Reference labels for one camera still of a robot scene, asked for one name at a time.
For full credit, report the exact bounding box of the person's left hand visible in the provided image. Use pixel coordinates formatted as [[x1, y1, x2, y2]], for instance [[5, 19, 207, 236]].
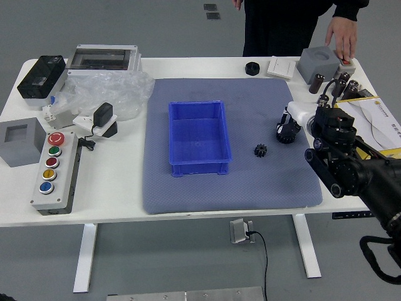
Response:
[[325, 16, 358, 60]]

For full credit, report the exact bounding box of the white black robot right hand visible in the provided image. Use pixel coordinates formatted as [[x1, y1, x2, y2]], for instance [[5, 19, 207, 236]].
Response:
[[276, 100, 316, 140]]

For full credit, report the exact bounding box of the big black gear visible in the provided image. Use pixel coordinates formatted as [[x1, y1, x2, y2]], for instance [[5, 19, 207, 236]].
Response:
[[275, 125, 298, 145]]

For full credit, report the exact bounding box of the blue plastic box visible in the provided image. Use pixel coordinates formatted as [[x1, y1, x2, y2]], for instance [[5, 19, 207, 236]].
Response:
[[168, 100, 233, 179]]

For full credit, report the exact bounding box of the white distribution box clear window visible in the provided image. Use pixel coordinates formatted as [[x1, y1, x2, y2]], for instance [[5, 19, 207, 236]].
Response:
[[65, 44, 142, 76]]

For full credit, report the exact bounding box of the grey five-button control box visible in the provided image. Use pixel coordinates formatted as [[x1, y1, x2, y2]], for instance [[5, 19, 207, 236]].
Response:
[[30, 131, 83, 216]]

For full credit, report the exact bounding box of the grey cube with round recess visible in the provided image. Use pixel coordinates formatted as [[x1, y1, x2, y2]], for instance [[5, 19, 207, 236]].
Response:
[[296, 46, 341, 85]]

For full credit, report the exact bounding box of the person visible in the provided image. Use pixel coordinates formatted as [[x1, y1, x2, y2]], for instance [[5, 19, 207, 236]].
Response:
[[242, 0, 370, 58]]

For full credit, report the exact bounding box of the yellow and white carton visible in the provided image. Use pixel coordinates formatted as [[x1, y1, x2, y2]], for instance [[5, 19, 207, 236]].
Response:
[[333, 95, 401, 161]]

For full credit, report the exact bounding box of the grey-blue mat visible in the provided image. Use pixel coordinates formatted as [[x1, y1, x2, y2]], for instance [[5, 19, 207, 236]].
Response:
[[142, 77, 324, 216]]

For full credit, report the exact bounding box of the black table control panel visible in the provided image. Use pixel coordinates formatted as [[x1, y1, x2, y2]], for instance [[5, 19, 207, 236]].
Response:
[[331, 211, 373, 219]]

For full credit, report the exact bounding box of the silver floor socket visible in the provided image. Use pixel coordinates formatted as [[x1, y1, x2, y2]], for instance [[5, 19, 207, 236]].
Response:
[[229, 218, 256, 245]]

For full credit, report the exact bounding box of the white table leg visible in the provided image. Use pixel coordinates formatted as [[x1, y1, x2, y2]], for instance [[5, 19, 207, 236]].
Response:
[[293, 214, 323, 279], [73, 223, 98, 294]]

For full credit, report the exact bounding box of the clear plastic bag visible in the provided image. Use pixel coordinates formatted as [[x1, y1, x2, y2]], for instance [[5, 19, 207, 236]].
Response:
[[49, 70, 156, 122]]

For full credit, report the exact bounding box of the black power adapter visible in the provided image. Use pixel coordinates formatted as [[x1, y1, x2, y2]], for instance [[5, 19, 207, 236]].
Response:
[[92, 102, 114, 129]]

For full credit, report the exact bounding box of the white power socket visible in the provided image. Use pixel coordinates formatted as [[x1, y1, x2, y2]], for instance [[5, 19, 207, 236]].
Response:
[[72, 113, 118, 139]]

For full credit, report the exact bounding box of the white circuit breaker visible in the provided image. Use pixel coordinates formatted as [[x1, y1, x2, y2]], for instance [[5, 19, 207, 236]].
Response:
[[42, 97, 76, 130]]

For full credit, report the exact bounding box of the silver metal plate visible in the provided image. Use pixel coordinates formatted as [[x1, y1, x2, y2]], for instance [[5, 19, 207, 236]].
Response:
[[106, 286, 266, 301]]

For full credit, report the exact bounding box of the grey cube with square recess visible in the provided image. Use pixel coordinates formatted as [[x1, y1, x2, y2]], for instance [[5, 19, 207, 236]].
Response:
[[0, 117, 48, 168]]

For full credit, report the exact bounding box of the small red-button switch box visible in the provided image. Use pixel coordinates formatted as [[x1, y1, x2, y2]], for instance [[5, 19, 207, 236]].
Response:
[[335, 53, 357, 75]]

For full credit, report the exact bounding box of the white wall switch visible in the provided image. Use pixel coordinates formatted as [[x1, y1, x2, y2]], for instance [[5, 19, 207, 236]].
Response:
[[266, 56, 297, 81]]

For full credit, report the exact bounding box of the black round ring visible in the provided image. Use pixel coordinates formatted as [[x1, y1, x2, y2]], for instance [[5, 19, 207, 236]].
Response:
[[244, 61, 261, 76]]

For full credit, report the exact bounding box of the black floor cable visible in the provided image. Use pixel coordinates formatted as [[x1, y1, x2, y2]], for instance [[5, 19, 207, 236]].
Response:
[[246, 230, 269, 301]]

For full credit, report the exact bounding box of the black adapter cable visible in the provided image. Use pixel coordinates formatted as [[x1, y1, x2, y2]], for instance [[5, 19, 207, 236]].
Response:
[[76, 125, 98, 152]]

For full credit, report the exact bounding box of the black and grey enclosure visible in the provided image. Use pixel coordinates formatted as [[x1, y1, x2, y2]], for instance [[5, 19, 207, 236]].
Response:
[[16, 55, 68, 109]]

